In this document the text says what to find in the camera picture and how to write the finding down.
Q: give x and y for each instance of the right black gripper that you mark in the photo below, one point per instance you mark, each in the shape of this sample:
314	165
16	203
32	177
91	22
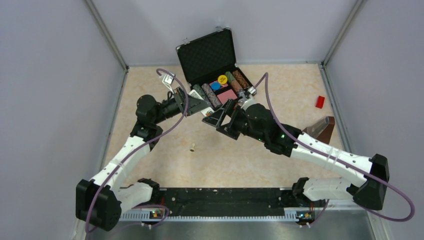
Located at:
232	109

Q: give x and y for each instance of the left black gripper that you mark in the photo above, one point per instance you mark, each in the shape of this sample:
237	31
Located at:
195	105

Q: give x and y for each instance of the white remote control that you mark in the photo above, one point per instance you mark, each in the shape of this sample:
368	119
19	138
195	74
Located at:
197	103

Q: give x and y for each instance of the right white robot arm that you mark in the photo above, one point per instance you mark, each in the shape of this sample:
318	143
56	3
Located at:
360	178

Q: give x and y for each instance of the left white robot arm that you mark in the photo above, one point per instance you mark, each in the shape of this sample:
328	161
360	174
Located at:
102	200

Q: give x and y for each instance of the blue poker chip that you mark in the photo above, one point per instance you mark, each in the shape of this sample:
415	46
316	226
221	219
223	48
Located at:
215	86

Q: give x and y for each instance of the pink card deck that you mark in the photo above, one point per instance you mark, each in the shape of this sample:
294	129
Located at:
227	95

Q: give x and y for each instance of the yellow poker chip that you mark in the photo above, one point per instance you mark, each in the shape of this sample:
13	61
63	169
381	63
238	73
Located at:
222	79

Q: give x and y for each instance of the black poker chip case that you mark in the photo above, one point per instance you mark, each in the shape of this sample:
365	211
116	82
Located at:
204	59

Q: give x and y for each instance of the brown knife holder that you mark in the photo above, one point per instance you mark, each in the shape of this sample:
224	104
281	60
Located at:
322	130

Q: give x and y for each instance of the red block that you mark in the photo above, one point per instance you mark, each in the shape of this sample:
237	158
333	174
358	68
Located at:
320	102

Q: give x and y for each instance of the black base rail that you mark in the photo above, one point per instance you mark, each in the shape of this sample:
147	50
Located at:
230	202

